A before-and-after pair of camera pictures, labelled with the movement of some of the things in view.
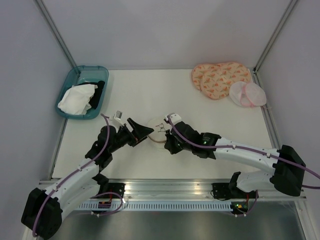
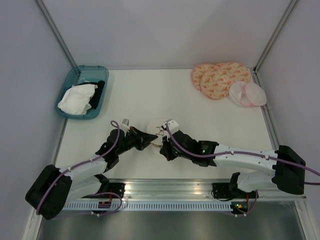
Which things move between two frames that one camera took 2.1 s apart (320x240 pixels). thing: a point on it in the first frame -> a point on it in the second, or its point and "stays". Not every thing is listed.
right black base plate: (223, 191) stays
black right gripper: (169, 145) -> (165, 149)
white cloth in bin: (76, 100) stays
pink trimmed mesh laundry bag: (248, 94) stays
